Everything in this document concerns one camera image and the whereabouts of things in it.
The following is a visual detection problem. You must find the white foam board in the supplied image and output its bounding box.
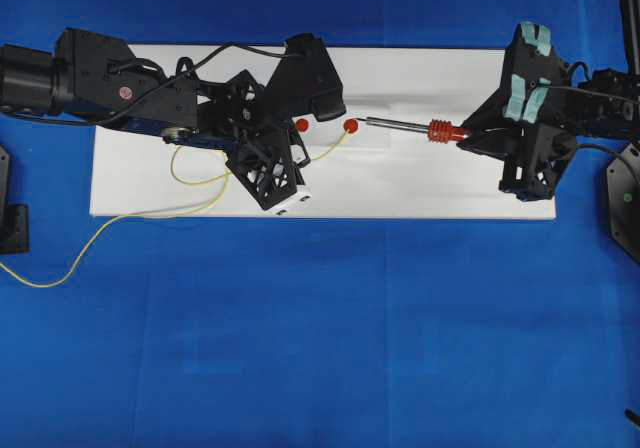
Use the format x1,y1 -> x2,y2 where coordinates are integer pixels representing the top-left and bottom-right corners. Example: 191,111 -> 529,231
89,47 -> 556,220

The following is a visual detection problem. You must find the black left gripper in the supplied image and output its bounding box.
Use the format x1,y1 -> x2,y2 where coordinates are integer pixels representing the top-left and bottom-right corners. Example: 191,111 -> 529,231
199,70 -> 311,210

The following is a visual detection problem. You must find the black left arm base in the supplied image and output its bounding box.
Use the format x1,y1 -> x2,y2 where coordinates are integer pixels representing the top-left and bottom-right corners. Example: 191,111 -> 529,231
0,142 -> 30,257

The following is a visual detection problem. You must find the black soldering iron cable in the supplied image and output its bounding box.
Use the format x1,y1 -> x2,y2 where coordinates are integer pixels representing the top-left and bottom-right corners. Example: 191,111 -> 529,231
574,141 -> 631,162

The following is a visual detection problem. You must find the black camera cable left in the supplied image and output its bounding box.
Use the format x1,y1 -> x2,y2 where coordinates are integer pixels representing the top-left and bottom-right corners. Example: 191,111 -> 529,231
104,42 -> 301,119

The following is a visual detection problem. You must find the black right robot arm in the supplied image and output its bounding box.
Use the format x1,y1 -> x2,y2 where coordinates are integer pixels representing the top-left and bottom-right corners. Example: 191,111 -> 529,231
457,21 -> 639,202

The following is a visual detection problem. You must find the right red dot mark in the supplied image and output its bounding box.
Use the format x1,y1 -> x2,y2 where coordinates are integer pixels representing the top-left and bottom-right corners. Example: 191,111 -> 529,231
343,118 -> 359,134

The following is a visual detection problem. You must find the middle red dot mark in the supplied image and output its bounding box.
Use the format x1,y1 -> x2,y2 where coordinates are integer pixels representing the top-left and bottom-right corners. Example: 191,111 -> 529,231
295,118 -> 310,133

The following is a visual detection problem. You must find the white raised paper strip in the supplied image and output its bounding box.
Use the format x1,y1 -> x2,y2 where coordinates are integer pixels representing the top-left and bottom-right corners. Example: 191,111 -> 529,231
301,95 -> 391,151

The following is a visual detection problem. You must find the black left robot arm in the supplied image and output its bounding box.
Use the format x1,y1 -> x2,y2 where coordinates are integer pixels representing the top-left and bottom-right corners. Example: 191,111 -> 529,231
1,28 -> 344,210

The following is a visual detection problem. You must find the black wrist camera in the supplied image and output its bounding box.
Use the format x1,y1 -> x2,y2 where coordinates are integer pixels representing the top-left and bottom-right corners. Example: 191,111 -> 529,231
262,33 -> 346,122
500,21 -> 568,124

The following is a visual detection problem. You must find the red handled soldering iron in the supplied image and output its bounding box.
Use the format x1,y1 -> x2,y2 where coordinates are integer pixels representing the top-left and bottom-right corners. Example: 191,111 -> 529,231
359,117 -> 469,144

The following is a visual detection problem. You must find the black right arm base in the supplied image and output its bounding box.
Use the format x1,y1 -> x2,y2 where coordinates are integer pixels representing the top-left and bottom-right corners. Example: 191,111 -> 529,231
606,159 -> 640,262

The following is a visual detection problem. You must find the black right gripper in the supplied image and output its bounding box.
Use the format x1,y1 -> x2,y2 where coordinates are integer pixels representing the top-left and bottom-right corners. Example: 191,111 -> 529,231
457,20 -> 581,203

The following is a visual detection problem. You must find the red dot mark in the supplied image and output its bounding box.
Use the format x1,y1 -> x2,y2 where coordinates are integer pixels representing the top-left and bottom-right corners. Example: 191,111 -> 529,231
295,118 -> 310,133
343,118 -> 359,134

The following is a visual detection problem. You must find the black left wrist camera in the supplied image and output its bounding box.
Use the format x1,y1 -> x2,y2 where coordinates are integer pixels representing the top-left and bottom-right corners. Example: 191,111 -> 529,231
262,33 -> 346,122

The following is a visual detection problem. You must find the blue table cloth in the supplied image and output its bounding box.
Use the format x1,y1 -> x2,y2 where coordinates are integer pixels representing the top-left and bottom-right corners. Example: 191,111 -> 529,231
1,0 -> 639,447

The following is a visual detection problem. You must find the black aluminium frame rail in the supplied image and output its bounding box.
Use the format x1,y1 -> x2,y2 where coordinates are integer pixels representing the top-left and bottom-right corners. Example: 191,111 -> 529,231
619,0 -> 639,75

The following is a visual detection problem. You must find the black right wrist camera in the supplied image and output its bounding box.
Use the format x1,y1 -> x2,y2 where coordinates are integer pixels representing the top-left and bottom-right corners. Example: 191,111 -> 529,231
500,21 -> 568,124

